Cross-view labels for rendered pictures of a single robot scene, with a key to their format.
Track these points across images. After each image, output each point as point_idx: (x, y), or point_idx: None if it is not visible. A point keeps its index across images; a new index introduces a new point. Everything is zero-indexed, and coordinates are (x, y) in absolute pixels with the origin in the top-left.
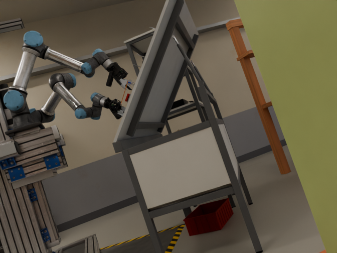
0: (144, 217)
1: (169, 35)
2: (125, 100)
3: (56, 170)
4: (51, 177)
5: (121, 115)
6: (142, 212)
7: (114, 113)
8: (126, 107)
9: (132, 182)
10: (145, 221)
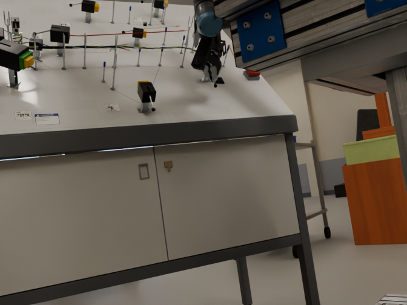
0: (309, 236)
1: None
2: (260, 72)
3: (279, 52)
4: (340, 79)
5: (218, 74)
6: (307, 228)
7: (220, 61)
8: (268, 84)
9: (300, 183)
10: (310, 243)
